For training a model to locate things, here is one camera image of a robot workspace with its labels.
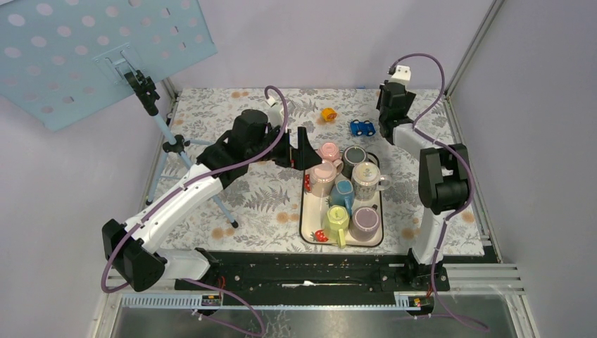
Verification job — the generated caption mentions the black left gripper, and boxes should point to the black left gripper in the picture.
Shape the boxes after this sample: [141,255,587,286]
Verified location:
[247,123,322,170]

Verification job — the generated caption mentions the green octagonal mug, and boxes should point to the green octagonal mug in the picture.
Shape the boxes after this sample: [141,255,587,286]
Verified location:
[323,206,350,249]

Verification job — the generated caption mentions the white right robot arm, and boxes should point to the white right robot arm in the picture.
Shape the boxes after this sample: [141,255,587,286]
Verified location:
[377,80,472,290]

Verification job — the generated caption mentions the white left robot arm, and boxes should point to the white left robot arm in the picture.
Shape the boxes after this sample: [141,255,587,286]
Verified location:
[101,109,322,292]

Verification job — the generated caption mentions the pink octagonal mug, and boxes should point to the pink octagonal mug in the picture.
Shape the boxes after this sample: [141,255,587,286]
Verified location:
[316,142,344,169]

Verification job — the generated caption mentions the tall pale pink mug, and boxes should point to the tall pale pink mug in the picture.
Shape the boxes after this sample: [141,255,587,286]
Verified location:
[308,159,344,198]

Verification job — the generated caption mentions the dark grey mug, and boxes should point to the dark grey mug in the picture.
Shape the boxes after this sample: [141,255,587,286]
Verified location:
[341,146,381,182]

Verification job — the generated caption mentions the blue dotted mug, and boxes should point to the blue dotted mug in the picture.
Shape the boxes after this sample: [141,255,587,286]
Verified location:
[329,180,355,216]

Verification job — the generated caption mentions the white floral mug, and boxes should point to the white floral mug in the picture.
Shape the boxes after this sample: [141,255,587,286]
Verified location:
[351,162,391,201]

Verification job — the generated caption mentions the purple mug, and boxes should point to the purple mug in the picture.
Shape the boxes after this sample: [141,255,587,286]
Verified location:
[348,206,381,242]

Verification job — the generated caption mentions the blue toy car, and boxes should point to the blue toy car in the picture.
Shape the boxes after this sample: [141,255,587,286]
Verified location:
[350,120,376,137]

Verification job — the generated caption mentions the yellow toy car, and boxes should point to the yellow toy car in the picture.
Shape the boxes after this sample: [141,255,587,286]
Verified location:
[321,108,338,123]

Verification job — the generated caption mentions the white strawberry tray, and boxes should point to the white strawberry tray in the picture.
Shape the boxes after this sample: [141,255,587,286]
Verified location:
[299,169,384,247]

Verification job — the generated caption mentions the floral tablecloth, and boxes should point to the floral tablecloth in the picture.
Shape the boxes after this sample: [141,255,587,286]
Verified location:
[153,88,486,256]

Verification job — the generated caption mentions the blue tripod stand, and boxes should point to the blue tripod stand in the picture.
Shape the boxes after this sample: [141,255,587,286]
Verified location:
[124,70,211,206]

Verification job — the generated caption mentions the blue perforated stand plate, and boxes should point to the blue perforated stand plate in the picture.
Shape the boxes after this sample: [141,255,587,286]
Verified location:
[1,1,217,131]

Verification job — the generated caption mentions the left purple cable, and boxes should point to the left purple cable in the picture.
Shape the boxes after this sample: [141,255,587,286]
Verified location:
[100,85,289,295]

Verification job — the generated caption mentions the purple cable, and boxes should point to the purple cable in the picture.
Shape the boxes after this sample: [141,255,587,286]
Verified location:
[391,52,491,334]
[100,85,289,295]

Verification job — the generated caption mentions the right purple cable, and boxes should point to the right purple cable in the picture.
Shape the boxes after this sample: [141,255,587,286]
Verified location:
[391,52,491,334]

